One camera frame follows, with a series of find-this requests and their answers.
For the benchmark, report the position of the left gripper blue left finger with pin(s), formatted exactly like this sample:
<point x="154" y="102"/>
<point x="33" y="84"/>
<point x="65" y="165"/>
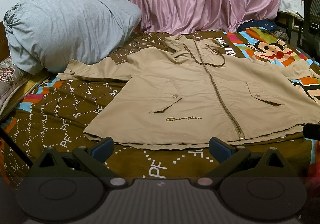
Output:
<point x="93" y="158"/>

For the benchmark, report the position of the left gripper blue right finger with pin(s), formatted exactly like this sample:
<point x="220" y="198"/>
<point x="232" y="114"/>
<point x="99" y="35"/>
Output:
<point x="228" y="157"/>

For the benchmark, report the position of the beige Champion hooded jacket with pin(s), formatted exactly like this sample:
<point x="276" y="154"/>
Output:
<point x="192" y="92"/>

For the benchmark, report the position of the dark navy clothing pile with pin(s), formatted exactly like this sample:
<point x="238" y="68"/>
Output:
<point x="266" y="24"/>

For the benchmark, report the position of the black mesh office chair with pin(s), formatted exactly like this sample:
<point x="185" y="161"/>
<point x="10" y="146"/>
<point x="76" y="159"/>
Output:
<point x="310" y="40"/>

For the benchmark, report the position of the wooden side table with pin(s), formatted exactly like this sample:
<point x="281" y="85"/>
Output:
<point x="286" y="20"/>

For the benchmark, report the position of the floral grey pillow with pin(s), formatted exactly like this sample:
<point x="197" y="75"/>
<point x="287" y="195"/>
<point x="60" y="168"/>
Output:
<point x="11" y="78"/>

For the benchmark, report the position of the grey rolled duvet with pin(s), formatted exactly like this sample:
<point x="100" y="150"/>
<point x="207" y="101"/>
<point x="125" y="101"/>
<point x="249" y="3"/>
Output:
<point x="47" y="34"/>

